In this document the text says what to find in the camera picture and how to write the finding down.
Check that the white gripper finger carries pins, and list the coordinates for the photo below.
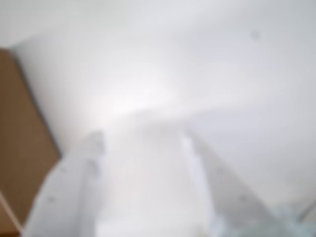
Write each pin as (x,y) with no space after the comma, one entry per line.
(61,197)
(229,202)

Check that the brown cardboard box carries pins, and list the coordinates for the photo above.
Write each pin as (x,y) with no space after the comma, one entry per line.
(19,123)

